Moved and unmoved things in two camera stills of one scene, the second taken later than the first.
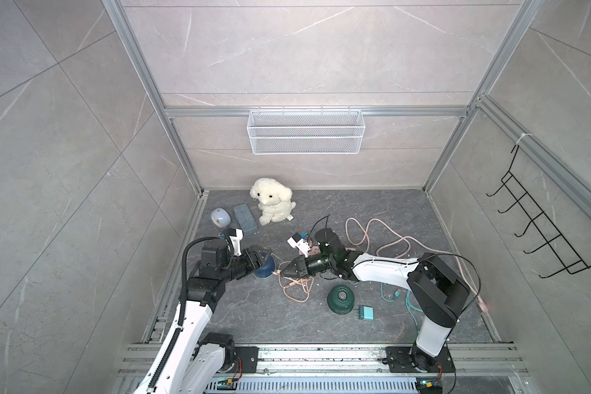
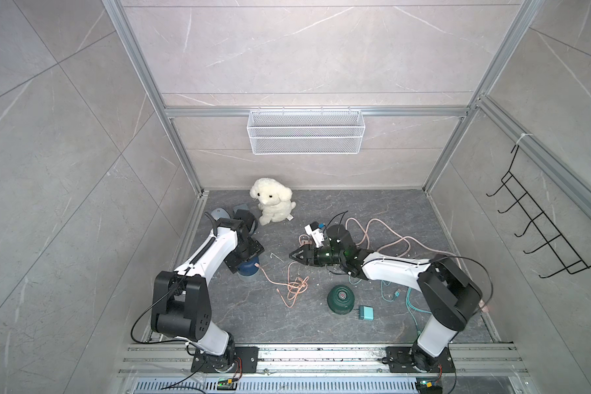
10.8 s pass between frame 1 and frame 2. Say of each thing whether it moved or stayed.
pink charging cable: moved
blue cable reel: moved
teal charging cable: stayed
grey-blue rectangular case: stayed
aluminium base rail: stayed
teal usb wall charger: stayed
